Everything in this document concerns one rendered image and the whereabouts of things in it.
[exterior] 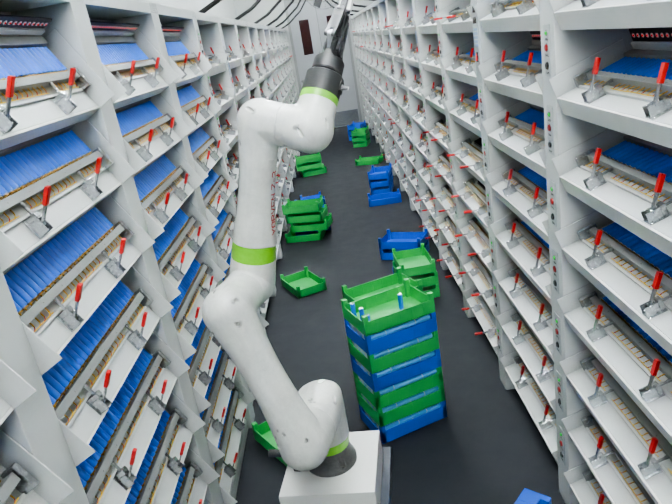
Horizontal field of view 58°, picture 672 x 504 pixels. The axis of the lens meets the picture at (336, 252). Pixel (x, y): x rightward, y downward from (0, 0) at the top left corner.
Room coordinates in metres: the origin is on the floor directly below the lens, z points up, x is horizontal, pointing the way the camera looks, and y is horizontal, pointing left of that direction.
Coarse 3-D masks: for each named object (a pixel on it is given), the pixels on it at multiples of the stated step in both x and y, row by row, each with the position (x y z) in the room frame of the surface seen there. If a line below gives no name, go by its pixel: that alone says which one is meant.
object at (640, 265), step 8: (592, 232) 1.43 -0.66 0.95; (600, 240) 1.39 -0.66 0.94; (608, 240) 1.36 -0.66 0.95; (608, 248) 1.35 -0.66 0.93; (616, 248) 1.30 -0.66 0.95; (624, 248) 1.29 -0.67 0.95; (624, 256) 1.26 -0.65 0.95; (632, 256) 1.24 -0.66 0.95; (632, 264) 1.23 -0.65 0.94; (640, 264) 1.19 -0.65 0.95; (648, 264) 1.18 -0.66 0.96; (640, 272) 1.19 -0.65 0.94; (648, 272) 1.15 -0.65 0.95; (640, 280) 1.16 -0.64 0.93; (648, 280) 1.15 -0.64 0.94; (664, 280) 1.10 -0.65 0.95; (664, 288) 1.10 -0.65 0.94
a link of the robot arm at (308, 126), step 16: (304, 96) 1.43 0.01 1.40; (320, 96) 1.42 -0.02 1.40; (288, 112) 1.41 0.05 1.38; (304, 112) 1.39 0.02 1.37; (320, 112) 1.40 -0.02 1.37; (288, 128) 1.39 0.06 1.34; (304, 128) 1.37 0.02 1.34; (320, 128) 1.38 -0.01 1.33; (288, 144) 1.40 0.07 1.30; (304, 144) 1.38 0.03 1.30; (320, 144) 1.38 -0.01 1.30
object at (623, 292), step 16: (576, 224) 1.48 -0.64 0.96; (592, 224) 1.46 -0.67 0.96; (608, 224) 1.48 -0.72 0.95; (560, 240) 1.48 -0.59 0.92; (576, 240) 1.48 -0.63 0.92; (592, 240) 1.44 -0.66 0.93; (576, 256) 1.40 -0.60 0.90; (608, 256) 1.33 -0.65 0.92; (592, 272) 1.30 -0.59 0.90; (608, 272) 1.27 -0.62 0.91; (608, 288) 1.21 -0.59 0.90; (624, 288) 1.18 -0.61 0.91; (640, 288) 1.15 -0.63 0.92; (624, 304) 1.13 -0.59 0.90; (640, 304) 1.10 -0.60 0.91; (640, 320) 1.07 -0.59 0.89; (656, 320) 1.03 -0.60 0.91; (656, 336) 1.01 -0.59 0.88
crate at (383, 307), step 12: (396, 288) 2.23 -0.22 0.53; (408, 288) 2.23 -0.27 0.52; (360, 300) 2.17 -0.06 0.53; (372, 300) 2.19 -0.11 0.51; (384, 300) 2.21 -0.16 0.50; (396, 300) 2.22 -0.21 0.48; (408, 300) 2.20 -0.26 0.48; (420, 300) 2.16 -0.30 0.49; (432, 300) 2.06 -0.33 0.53; (348, 312) 2.09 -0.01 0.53; (372, 312) 2.14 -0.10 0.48; (384, 312) 2.13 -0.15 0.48; (396, 312) 2.01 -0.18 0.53; (408, 312) 2.03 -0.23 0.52; (420, 312) 2.04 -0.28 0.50; (432, 312) 2.06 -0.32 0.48; (360, 324) 1.99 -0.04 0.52; (372, 324) 1.97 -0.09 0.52; (384, 324) 1.99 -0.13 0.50; (396, 324) 2.01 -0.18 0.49
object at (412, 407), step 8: (440, 384) 2.06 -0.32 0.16; (360, 392) 2.13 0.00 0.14; (440, 392) 2.06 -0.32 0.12; (360, 400) 2.12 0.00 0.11; (416, 400) 2.02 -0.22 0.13; (424, 400) 2.03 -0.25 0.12; (432, 400) 2.05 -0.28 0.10; (440, 400) 2.06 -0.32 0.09; (368, 408) 2.05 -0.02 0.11; (400, 408) 2.00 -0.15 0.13; (408, 408) 2.01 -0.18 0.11; (416, 408) 2.02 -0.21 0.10; (424, 408) 2.03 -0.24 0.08; (376, 416) 1.98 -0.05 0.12; (384, 416) 1.97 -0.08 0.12; (392, 416) 1.98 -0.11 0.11; (400, 416) 1.99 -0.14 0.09; (384, 424) 1.97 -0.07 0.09
